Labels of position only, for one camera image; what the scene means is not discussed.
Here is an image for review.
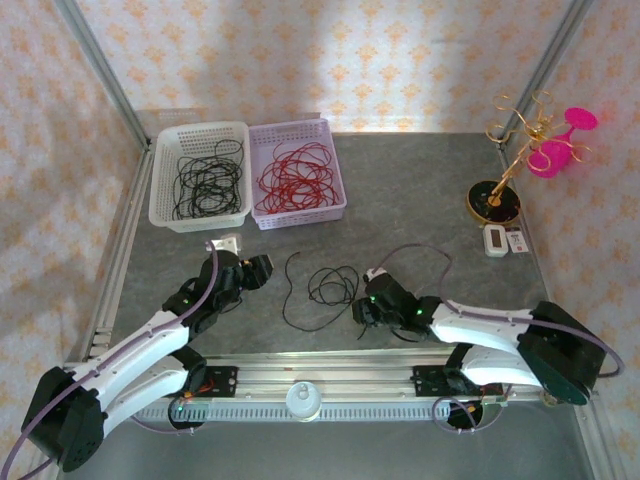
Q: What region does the white perforated plastic basket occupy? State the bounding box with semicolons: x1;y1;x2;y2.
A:
148;121;253;234

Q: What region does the white digital timer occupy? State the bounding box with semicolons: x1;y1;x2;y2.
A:
482;224;510;259

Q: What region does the small white card red mark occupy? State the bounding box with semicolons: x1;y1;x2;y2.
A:
506;228;530;256

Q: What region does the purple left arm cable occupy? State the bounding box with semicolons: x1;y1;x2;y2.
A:
1;241;221;480

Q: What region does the black cable bundle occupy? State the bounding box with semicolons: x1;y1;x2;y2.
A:
172;138;246;221

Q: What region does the red cable bundle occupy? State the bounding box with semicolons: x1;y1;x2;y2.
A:
254;141;337;214

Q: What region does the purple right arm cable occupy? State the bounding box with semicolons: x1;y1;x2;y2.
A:
368;243;625;435

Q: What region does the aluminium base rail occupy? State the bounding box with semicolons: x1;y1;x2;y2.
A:
62;349;601;407

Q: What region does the white round knob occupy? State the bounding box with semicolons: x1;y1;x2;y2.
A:
284;380;323;423

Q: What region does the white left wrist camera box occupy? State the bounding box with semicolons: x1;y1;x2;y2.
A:
204;233;244;257

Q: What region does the aluminium side rail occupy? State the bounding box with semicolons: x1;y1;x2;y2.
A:
64;144;154;361

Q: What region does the pink plastic goblet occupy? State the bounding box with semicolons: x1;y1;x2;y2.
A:
528;106;599;180

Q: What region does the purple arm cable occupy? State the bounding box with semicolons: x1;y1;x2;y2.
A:
368;243;625;435
1;241;221;480

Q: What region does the aluminium frame post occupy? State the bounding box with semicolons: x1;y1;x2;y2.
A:
498;0;594;146
53;0;152;151

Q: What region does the grey slotted cable duct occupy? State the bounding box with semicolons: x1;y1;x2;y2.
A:
134;403;484;422

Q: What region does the lilac perforated plastic basket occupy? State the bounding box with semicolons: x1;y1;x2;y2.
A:
248;118;348;232

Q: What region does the gold wire rack black base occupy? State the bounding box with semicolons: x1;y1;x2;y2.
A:
465;90;595;225

